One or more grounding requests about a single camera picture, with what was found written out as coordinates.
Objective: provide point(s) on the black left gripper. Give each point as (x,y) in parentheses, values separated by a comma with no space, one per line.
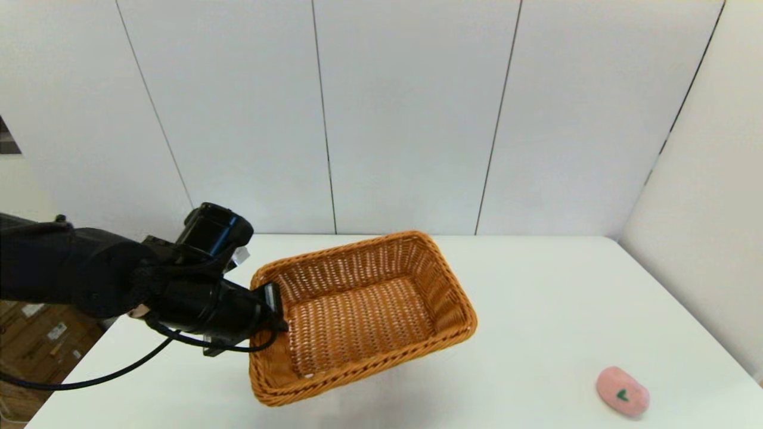
(202,310)

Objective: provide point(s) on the orange woven wicker basket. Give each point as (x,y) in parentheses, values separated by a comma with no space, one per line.
(357,322)

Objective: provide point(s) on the pink toy peach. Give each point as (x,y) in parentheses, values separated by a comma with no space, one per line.
(620,390)

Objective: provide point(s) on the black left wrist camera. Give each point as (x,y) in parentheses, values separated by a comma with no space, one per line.
(211,232)

